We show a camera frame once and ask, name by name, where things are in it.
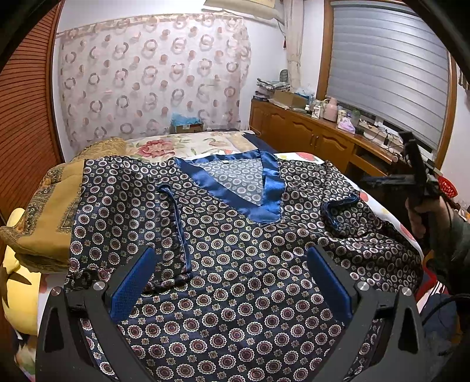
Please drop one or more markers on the yellow plush toy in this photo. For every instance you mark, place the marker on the yellow plush toy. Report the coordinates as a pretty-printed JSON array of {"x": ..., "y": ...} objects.
[{"x": 19, "y": 299}]

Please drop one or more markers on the cardboard box with blue cloth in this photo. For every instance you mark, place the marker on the cardboard box with blue cloth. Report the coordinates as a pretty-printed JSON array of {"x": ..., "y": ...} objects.
[{"x": 180, "y": 124}]

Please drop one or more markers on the wall air conditioner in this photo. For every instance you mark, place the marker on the wall air conditioner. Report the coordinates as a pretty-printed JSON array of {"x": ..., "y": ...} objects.
[{"x": 261, "y": 9}]

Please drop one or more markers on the navy patterned satin pajama top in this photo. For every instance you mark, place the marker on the navy patterned satin pajama top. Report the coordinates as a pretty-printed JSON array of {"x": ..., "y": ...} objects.
[{"x": 231, "y": 297}]

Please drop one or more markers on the cardboard box on cabinet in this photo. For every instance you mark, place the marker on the cardboard box on cabinet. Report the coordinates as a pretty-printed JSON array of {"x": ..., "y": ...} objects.
[{"x": 289, "y": 99}]

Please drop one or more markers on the grey zebra window blind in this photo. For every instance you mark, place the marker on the grey zebra window blind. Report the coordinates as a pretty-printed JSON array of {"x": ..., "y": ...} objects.
[{"x": 385, "y": 60}]

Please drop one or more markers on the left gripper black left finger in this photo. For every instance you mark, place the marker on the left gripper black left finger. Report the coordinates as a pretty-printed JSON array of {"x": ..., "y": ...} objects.
[{"x": 63, "y": 353}]

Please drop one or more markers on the floral quilt on bed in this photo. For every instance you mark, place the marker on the floral quilt on bed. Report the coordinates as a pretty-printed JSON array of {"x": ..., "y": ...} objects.
[{"x": 160, "y": 148}]

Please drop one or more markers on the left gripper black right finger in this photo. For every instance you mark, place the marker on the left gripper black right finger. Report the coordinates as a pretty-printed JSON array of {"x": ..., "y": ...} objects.
[{"x": 400, "y": 352}]

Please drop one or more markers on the pink thermos jug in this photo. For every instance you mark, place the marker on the pink thermos jug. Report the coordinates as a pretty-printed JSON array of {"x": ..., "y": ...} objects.
[{"x": 330, "y": 109}]

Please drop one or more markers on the stack of folded papers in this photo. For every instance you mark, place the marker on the stack of folded papers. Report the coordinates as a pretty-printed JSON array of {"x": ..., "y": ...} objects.
[{"x": 266, "y": 89}]

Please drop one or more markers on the pink tissue pack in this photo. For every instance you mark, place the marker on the pink tissue pack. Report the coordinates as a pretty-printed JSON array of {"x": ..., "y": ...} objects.
[{"x": 346, "y": 125}]

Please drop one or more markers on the pink circle patterned curtain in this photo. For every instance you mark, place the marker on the pink circle patterned curtain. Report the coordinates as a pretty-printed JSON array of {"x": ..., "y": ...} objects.
[{"x": 129, "y": 77}]

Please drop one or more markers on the person's right hand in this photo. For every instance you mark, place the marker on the person's right hand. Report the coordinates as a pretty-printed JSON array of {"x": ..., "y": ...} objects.
[{"x": 432, "y": 217}]

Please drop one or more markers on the wooden sideboard cabinet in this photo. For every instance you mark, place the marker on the wooden sideboard cabinet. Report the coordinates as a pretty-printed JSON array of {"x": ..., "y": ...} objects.
[{"x": 289, "y": 131}]

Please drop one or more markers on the navy blue bed blanket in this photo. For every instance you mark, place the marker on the navy blue bed blanket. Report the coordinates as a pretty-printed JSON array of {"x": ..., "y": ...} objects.
[{"x": 259, "y": 143}]

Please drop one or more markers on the white strawberry flower sheet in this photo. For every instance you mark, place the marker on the white strawberry flower sheet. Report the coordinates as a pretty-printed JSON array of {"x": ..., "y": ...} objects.
[{"x": 379, "y": 210}]

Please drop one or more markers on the brown louvered wardrobe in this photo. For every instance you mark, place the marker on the brown louvered wardrobe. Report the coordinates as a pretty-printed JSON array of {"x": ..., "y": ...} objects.
[{"x": 29, "y": 140}]

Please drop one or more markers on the cream tied side curtain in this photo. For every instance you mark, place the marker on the cream tied side curtain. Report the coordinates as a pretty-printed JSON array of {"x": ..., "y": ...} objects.
[{"x": 293, "y": 12}]

